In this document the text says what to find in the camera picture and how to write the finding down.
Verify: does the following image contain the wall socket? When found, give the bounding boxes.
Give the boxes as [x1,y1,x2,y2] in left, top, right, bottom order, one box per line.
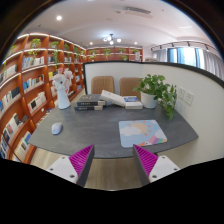
[185,91,194,106]
[178,87,185,100]

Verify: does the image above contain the middle dark book of stack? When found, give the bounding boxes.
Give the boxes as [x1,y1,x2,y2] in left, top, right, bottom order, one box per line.
[77,101,106,106]

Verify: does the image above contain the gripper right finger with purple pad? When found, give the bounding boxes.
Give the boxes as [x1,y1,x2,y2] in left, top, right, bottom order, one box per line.
[133,145,180,186]

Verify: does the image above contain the left tan chair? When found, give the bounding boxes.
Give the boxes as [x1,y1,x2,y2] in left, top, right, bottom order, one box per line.
[91,76,114,94]

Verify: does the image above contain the right tan chair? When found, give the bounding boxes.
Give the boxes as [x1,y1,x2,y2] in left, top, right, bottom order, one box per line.
[120,77,141,99]

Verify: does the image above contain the white computer mouse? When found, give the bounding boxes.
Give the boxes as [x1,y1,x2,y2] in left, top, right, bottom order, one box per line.
[51,122,63,135]

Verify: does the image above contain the left wall socket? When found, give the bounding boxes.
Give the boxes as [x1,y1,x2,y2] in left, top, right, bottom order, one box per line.
[178,87,185,100]

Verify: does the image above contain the leaning white book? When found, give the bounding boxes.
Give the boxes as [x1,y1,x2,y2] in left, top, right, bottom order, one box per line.
[100,90,125,107]

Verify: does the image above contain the right wall socket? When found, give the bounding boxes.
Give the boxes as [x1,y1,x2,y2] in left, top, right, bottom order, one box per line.
[185,91,194,106]

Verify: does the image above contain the bottom dark book of stack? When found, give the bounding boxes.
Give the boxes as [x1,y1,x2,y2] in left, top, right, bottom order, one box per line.
[74,106,103,111]

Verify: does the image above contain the colourful cartoon mouse pad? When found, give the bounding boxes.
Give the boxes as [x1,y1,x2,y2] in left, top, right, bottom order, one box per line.
[119,120,167,148]

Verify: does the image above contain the ceiling air vent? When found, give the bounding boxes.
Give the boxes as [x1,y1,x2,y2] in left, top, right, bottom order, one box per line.
[123,6,151,16]

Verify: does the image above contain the top dark book of stack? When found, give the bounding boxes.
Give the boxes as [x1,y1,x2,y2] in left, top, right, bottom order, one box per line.
[78,94,103,103]

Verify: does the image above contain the flat book with blue cover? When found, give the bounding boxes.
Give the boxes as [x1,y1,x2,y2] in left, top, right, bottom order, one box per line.
[124,96,143,109]

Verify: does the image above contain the dark book of stack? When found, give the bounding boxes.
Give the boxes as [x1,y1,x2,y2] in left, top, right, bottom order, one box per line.
[78,94,103,103]
[77,101,106,106]
[74,106,103,111]

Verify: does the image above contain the potted green plant white pot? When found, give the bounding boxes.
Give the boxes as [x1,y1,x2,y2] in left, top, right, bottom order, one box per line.
[134,74,177,120]

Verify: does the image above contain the white vase with pink flowers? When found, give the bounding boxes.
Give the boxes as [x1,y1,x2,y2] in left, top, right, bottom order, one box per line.
[52,68,73,109]

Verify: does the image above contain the grey window curtain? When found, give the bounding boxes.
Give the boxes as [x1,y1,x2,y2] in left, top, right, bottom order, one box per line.
[153,47,224,81]

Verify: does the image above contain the orange wooden bookshelf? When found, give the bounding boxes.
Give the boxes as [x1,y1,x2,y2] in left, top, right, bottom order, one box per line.
[0,33,143,163]

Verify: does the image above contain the tan chair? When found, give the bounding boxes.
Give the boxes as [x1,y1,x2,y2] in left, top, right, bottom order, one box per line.
[120,77,141,99]
[91,76,114,94]

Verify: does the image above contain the ceiling chandelier lamp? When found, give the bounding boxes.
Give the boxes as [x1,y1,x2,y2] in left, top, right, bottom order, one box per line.
[103,34,121,45]

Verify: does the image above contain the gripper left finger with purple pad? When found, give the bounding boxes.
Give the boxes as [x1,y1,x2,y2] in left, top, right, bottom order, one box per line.
[47,145,95,187]

